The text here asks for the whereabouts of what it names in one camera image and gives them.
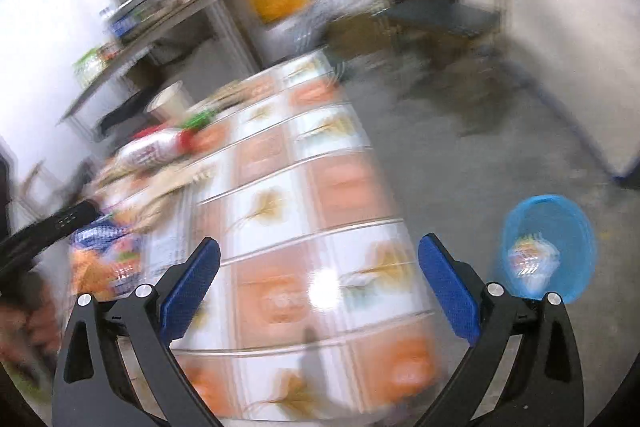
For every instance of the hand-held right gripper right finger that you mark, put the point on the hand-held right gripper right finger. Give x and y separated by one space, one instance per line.
450 287

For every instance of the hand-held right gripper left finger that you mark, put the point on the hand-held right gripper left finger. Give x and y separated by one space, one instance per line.
190 289

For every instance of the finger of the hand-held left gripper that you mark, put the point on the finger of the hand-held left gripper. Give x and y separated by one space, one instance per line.
60 227

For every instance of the purple chip bag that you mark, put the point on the purple chip bag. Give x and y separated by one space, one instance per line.
100 257

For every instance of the white printed packet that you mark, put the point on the white printed packet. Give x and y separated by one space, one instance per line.
530 259

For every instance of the blue plastic wastebasket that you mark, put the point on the blue plastic wastebasket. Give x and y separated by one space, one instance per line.
575 232

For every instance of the person's left hand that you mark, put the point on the person's left hand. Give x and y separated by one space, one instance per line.
27 332

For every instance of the large yellow snack packet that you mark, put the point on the large yellow snack packet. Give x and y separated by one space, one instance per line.
150 187

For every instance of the white yogurt bottle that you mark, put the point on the white yogurt bottle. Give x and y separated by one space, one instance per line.
155 149

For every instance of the black clothes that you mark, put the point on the black clothes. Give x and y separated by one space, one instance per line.
122 114

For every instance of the green white food packet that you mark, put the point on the green white food packet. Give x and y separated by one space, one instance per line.
90 64

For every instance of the paper cup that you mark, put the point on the paper cup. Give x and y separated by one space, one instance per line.
170 102

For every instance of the small green packet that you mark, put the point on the small green packet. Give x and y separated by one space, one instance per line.
200 121

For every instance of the long side table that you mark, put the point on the long side table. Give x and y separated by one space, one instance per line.
165 14

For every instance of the wooden chair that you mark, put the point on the wooden chair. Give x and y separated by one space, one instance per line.
440 17

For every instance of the clear plastic bag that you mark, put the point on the clear plastic bag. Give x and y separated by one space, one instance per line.
340 7

